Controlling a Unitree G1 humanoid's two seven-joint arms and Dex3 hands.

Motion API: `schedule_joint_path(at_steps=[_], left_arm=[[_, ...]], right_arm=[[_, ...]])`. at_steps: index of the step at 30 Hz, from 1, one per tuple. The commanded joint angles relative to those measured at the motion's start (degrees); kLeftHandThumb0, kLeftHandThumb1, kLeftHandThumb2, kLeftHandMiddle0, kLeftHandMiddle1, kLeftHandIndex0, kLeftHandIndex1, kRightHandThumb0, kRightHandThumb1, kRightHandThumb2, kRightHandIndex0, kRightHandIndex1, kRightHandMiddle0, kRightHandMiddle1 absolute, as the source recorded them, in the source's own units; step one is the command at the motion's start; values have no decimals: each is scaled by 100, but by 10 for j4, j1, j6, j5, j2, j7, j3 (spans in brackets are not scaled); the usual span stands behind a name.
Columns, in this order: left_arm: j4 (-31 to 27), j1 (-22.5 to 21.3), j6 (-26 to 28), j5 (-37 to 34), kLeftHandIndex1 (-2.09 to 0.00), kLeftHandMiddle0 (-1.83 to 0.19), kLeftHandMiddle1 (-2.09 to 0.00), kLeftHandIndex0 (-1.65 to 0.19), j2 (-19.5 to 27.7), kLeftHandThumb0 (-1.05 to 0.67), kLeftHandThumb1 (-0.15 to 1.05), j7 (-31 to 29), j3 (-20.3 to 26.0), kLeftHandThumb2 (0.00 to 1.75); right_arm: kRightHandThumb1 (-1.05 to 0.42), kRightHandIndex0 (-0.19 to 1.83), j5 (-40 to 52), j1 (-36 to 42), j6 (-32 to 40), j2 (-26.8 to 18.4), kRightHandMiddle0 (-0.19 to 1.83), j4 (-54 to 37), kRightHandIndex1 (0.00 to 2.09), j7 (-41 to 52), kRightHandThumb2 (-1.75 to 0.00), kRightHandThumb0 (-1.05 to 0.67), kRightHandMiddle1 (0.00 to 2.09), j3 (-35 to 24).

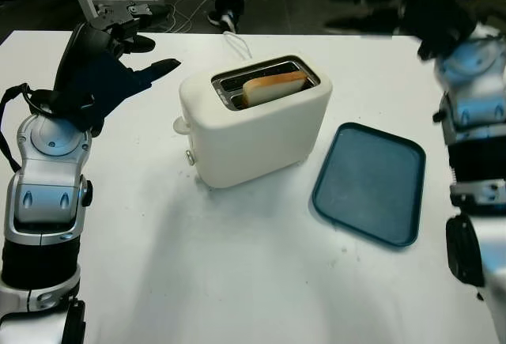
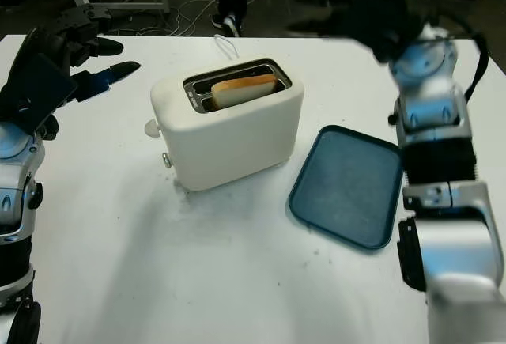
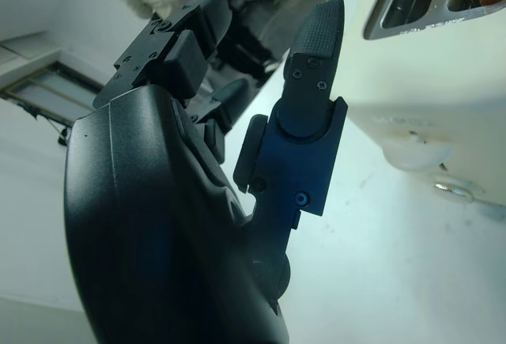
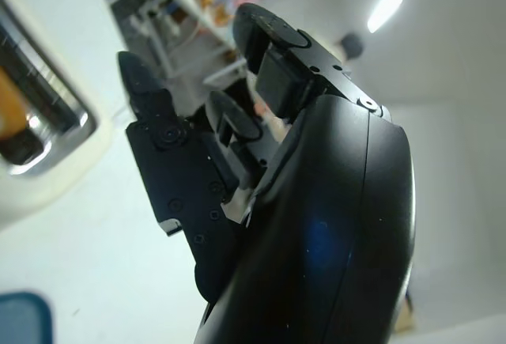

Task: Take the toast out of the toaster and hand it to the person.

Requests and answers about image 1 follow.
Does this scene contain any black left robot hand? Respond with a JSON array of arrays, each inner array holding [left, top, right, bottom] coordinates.
[[53, 2, 182, 123]]

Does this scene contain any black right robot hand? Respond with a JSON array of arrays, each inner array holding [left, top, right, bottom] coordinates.
[[324, 0, 476, 61]]

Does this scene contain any slice of toast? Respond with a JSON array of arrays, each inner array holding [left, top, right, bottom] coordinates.
[[242, 69, 308, 108]]

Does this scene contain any white two-slot toaster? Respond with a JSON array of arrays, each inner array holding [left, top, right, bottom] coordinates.
[[172, 54, 334, 190]]

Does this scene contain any dark teal plastic tray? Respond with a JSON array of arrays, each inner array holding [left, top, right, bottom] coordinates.
[[311, 122, 427, 248]]

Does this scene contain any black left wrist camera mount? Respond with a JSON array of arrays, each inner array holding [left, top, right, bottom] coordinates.
[[47, 89, 106, 138]]

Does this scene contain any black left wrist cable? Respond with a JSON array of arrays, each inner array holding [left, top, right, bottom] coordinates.
[[0, 85, 52, 175]]

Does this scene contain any white toaster power cord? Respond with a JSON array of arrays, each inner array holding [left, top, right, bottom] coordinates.
[[222, 30, 253, 61]]

